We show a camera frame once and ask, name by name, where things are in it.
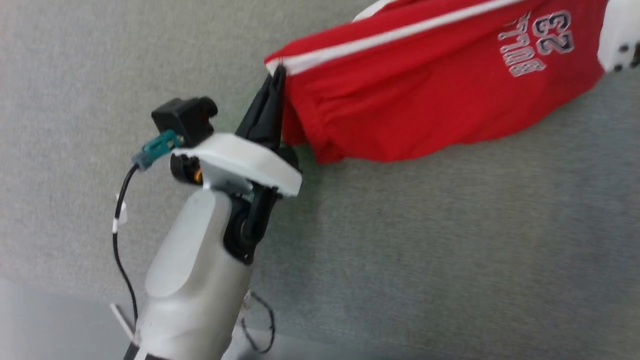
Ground white cable tie strip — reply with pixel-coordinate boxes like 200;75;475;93
109;302;136;342

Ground grey fabric table cover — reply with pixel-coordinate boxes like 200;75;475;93
0;0;640;360

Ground white cable tag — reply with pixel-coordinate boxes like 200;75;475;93
112;192;129;235

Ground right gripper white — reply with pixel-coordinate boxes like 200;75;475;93
597;0;640;74

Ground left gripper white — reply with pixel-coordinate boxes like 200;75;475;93
170;64;303;197

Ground thin black looped cable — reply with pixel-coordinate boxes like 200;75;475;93
239;291;277;354

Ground left black cable teal plug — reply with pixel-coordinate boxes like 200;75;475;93
112;130;183;360

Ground red basketball shorts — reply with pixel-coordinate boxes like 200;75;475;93
264;0;611;165

